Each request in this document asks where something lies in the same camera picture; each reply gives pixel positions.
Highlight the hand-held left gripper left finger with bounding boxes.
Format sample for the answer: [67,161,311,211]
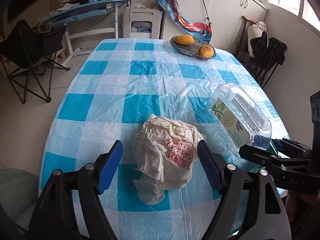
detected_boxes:
[29,140,124,240]

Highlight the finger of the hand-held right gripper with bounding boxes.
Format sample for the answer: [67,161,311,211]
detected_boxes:
[271,138,313,157]
[239,145,310,170]

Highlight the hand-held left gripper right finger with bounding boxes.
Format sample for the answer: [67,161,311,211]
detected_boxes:
[197,140,293,240]

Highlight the clear plastic bottle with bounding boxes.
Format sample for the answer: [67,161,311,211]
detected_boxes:
[209,82,272,150]

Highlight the white plastic bag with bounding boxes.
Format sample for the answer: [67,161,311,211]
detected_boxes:
[133,113,207,205]

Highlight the person's right hand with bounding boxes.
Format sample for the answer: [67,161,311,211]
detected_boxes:
[285,190,320,223]

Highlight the blue checkered tablecloth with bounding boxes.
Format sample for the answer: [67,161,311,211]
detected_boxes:
[40,38,290,240]

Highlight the pale green chair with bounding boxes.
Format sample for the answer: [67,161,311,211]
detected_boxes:
[0,169,40,230]

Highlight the wooden chair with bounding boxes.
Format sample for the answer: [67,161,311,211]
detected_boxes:
[235,16,253,60]

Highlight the wicker basket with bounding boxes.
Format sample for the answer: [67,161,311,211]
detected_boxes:
[169,35,216,60]

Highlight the white cabinet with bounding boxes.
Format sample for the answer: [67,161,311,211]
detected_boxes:
[160,0,268,53]

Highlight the black folding chair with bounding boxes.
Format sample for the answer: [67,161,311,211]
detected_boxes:
[0,19,70,105]

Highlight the colourful printed cloth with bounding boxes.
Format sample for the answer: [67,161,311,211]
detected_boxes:
[157,0,212,43]

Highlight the blue desk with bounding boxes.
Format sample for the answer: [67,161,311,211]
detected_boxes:
[37,0,130,58]

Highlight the white papers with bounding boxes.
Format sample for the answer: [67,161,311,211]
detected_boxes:
[51,3,80,12]

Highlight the black television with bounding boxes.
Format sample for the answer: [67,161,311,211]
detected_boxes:
[6,0,54,23]

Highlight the black strap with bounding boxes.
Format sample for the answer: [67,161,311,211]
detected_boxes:
[172,0,212,27]

